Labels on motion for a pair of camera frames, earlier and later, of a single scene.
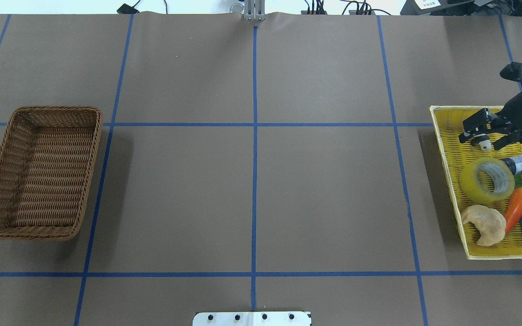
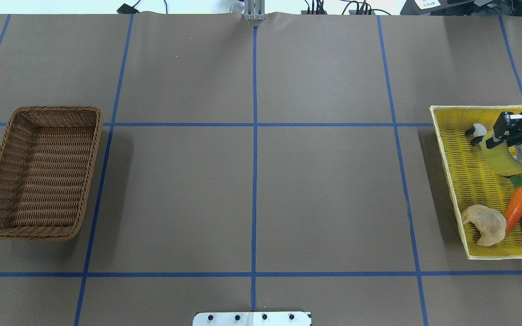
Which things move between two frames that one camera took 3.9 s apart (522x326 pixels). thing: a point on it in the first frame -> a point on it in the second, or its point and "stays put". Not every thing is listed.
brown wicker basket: (40, 184) stays put
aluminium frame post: (254, 10) stays put
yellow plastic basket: (447, 122) stays put
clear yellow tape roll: (503, 175) -> (501, 160)
